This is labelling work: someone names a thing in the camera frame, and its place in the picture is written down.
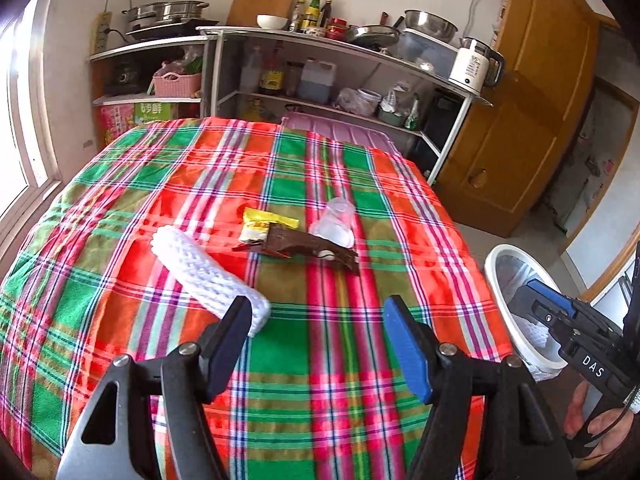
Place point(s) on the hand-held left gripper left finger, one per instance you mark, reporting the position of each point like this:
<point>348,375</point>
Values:
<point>227,340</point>

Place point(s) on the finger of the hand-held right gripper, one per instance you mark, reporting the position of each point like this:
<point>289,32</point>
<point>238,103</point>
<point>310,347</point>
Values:
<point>585,355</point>
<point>550,292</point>

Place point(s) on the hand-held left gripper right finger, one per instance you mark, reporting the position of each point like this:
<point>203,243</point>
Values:
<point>405,345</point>

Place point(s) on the white trash bin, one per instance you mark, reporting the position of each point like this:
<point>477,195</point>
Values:
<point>500,280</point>

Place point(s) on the white foam net sleeve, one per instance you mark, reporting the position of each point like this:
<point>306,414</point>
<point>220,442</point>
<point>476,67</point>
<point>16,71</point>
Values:
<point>210,275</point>

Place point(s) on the person's right forearm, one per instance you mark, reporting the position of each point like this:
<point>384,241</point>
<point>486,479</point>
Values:
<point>617,465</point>

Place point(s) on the person's right hand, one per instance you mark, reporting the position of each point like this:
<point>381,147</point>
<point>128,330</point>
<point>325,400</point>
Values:
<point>602,425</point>

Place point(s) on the plaid tablecloth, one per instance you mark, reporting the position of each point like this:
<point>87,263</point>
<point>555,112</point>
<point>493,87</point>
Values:
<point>325,385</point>

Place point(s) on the yellow packet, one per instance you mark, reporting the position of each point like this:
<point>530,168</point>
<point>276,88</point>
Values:
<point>260,222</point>

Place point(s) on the brown wrapper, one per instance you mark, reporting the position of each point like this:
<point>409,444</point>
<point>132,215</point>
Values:
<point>310,247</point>

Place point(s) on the clear plastic cup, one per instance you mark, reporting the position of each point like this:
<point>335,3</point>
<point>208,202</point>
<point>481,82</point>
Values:
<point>335,222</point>

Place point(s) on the black box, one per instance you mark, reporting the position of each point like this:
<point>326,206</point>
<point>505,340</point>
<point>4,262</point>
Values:
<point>445,125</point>

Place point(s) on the wooden door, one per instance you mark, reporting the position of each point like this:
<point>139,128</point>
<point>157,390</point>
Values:
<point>535,90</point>

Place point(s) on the white electric kettle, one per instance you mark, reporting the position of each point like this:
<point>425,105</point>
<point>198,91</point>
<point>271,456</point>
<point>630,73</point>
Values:
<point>470,70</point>

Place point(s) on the printed cardboard box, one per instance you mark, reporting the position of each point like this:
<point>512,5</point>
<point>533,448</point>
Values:
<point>122,120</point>

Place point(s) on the plastic bag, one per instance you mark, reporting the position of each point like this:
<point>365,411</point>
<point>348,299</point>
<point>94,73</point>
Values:
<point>355,102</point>

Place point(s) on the pink basket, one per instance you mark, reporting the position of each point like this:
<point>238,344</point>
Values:
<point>177,85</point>

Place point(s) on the soy sauce bottle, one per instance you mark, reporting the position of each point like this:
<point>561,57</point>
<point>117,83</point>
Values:
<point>271,77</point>

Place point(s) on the clear plastic storage box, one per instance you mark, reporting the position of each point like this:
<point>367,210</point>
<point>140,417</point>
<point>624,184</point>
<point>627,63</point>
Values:
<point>425,55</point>

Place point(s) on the tall clear bottle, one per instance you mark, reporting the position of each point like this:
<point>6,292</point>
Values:
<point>250,72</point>

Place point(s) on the plastic jug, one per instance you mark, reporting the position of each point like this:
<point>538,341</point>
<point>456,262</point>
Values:
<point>316,82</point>

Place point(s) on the black blender base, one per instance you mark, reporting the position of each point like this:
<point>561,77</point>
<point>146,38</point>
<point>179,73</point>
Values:
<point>122,77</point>

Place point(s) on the steel bowl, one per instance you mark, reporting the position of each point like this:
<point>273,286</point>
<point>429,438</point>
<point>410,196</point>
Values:
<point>430,25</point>

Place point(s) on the window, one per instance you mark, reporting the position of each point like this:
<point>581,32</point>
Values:
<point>17,120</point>

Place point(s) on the small steel shelf unit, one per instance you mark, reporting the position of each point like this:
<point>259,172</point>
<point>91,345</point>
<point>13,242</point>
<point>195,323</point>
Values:
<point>145,45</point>

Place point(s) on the long steel shelf unit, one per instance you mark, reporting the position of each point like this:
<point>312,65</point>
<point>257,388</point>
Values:
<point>325,45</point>

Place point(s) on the frying pan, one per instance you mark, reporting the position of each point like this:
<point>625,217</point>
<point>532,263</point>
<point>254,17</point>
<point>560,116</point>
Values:
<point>372,36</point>

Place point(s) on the black induction cooker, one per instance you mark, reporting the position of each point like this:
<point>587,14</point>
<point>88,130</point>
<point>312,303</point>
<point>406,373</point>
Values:
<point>170,30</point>

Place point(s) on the white bowl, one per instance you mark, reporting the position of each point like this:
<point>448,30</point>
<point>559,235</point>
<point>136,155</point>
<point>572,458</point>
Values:
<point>272,21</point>

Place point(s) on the red jar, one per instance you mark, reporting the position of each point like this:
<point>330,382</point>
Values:
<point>336,30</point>

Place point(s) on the power strip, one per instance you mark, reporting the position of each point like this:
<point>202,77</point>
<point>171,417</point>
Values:
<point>101,32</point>

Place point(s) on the clear sauce bottle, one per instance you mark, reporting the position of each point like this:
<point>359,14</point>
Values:
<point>297,15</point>

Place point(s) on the steel steamer pot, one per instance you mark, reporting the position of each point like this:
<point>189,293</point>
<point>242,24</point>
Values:
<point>165,10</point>

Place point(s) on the green sauce bottle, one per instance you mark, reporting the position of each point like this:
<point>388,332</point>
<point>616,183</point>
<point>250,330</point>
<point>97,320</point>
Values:
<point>311,12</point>

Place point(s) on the dark sauce bottle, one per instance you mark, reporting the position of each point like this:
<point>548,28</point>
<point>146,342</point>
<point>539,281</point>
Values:
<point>326,12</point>

